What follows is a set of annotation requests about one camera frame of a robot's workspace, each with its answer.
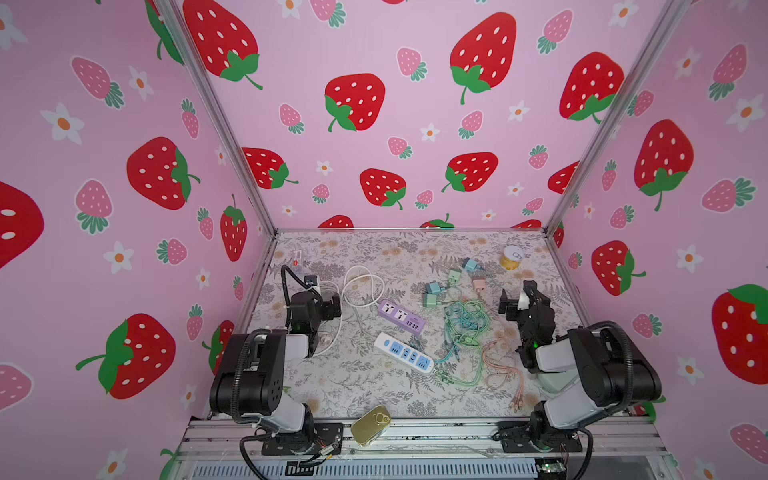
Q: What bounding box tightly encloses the green cable tangle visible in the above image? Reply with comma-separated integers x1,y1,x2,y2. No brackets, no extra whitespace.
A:
433,281,492,388

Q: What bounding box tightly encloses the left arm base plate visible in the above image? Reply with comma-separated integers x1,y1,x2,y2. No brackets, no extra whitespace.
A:
261,422,344,456

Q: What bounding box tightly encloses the purple power strip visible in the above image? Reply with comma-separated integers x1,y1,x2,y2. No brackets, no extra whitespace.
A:
377,299,426,336

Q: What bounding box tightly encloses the white blue power strip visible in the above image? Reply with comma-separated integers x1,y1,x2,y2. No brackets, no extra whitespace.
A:
374,332,435,374

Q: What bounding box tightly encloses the gold sardine tin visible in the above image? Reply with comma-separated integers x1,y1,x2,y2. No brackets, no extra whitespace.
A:
350,405,391,447

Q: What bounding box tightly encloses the pale green soap box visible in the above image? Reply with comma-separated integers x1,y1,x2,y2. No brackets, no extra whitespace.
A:
537,369,579,395

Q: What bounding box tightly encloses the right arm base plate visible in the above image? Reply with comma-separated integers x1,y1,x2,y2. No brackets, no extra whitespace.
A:
491,421,583,453

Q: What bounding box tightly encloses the blue charger plug far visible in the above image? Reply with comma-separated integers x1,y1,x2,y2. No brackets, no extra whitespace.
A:
463,258,479,272

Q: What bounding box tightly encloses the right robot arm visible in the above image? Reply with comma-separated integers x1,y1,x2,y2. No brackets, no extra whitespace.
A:
492,281,662,479

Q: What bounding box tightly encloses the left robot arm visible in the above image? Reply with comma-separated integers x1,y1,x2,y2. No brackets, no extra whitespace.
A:
209,266,344,479

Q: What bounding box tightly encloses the yellow tin can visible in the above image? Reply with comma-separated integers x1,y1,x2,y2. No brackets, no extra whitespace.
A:
500,245,525,271

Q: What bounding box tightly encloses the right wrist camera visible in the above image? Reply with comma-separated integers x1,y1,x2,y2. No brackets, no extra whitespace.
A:
517,280,539,311

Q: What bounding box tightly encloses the aluminium front rail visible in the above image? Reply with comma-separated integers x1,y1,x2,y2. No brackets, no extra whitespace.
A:
168,417,683,479

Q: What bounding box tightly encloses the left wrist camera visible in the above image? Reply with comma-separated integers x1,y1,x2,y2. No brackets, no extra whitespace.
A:
304,274,322,294

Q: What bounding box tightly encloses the pinkish white power cable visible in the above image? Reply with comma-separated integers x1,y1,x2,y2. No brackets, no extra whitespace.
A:
341,265,386,325

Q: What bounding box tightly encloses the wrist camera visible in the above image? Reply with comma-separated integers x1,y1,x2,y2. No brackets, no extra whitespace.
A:
517,280,539,311
304,274,322,294

